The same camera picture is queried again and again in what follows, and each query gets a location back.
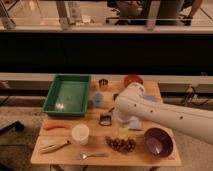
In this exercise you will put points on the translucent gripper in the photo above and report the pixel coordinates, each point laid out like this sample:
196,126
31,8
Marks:
122,130

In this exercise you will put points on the orange pepper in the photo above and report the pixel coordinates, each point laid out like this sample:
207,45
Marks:
51,126

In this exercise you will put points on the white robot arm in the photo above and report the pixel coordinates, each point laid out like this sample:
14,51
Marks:
194,122

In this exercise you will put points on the grey blue cloth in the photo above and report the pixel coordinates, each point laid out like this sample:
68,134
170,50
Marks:
135,124

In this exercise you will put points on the brown grape bunch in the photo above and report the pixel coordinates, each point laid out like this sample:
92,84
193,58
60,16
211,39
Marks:
121,145

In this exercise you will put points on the small black tin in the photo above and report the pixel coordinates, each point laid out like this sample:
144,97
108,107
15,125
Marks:
105,120

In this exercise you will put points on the black rectangular block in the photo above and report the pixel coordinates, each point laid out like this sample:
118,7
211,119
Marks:
115,96

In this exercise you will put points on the purple bowl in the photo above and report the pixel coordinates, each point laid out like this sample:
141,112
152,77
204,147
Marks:
158,142

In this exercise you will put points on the white plastic cup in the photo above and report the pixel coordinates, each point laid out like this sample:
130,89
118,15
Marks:
80,133

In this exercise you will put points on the blue rectangular sponge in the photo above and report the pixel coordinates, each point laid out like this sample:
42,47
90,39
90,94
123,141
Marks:
151,98

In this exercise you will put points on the metal fork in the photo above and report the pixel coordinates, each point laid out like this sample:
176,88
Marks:
85,156

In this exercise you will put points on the small metal cup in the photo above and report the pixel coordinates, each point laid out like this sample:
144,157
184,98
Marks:
103,84

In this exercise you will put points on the orange red bowl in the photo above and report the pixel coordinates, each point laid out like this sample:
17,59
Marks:
132,78

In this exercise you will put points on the green plastic tray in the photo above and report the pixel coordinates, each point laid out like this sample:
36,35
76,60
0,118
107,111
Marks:
67,96

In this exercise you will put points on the black office chair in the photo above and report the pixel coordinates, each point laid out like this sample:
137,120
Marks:
137,11

